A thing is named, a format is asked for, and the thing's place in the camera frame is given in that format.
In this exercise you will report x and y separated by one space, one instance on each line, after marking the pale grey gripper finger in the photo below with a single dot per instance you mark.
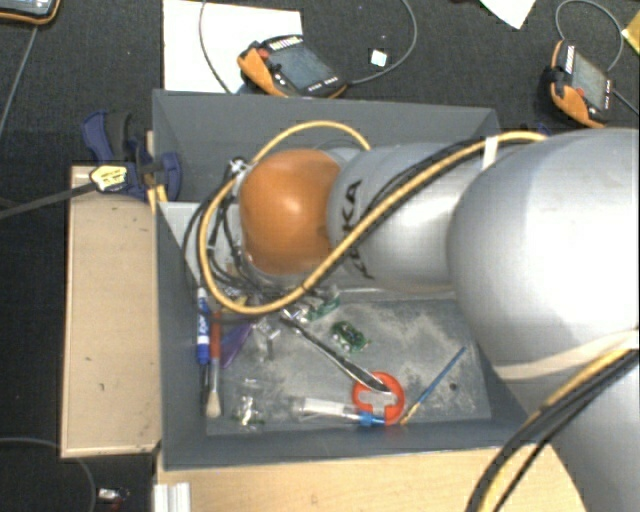
265 334
340 356

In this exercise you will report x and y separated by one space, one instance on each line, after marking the pale wood flat board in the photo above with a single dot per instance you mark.
112 310

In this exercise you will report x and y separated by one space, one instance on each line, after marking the small clear plastic piece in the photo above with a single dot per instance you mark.
249 410

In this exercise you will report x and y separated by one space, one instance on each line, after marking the purple flat wedge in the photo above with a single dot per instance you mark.
234 345

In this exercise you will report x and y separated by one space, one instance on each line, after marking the clear syringe with blue tip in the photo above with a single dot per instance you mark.
325 408

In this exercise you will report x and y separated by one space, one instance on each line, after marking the blue and white marker pen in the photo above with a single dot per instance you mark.
203 330

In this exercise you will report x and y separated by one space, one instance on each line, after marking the grey metal bin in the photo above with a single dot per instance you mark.
425 330

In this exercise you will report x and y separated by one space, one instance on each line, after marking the green toy car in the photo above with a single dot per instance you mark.
351 337

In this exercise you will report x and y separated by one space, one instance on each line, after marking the thin blue paintbrush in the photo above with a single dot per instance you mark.
435 382

